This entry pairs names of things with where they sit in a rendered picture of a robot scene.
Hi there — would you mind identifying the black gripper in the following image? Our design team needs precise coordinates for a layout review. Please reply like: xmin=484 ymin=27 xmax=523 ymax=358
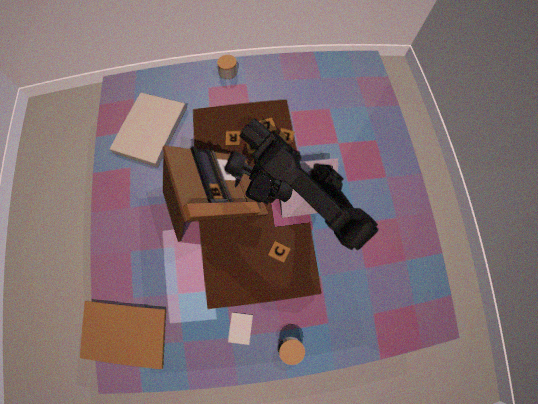
xmin=224 ymin=151 xmax=293 ymax=202

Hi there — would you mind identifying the beige flat box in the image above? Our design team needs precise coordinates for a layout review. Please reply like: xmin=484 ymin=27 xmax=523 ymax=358
xmin=110 ymin=93 xmax=186 ymax=168

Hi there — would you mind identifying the grey canister with orange lid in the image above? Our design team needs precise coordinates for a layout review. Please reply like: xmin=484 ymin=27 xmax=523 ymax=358
xmin=218 ymin=54 xmax=237 ymax=80
xmin=278 ymin=337 xmax=305 ymax=365

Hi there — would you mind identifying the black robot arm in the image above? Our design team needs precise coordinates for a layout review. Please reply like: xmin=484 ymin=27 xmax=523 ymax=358
xmin=239 ymin=118 xmax=378 ymax=250

